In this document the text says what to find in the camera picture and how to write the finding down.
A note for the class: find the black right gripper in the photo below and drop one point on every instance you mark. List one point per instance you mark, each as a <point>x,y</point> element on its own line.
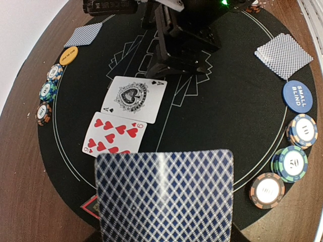
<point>184,33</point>

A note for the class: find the brown chip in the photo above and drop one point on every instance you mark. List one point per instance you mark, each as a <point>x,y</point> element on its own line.
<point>253,9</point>
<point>267,190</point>
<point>43,114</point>

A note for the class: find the ace of spades card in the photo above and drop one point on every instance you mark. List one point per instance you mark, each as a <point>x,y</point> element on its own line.
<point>134,98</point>

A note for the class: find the card dealt to big blind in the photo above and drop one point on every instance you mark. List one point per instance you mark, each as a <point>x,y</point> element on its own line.
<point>84,35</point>

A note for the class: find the card dealt to small blind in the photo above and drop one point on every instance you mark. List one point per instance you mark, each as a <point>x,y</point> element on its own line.
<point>283,55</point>

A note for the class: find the yellow big blind button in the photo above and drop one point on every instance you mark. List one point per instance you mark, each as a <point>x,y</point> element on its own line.
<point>68,55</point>

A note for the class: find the nine of hearts card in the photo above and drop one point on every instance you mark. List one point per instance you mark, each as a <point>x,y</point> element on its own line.
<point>112,134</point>

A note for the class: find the blue small blind button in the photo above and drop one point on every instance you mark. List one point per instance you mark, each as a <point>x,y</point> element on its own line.
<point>297,96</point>

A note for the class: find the blue white chip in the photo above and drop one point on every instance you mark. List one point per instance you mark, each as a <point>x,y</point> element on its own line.
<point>302,131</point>
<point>55,73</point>

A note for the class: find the green chip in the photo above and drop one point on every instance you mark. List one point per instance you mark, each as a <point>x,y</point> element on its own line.
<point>48,92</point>
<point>290,164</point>

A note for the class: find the blue patterned card deck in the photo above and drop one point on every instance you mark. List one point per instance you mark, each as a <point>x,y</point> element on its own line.
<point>165,196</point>

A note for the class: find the red triangular all-in marker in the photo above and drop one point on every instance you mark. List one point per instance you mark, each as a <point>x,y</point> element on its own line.
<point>91,207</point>

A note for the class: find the round black poker mat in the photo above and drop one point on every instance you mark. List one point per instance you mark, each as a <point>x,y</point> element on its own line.
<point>236,105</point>

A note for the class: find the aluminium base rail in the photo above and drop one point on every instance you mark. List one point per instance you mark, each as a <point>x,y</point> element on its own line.
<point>312,12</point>

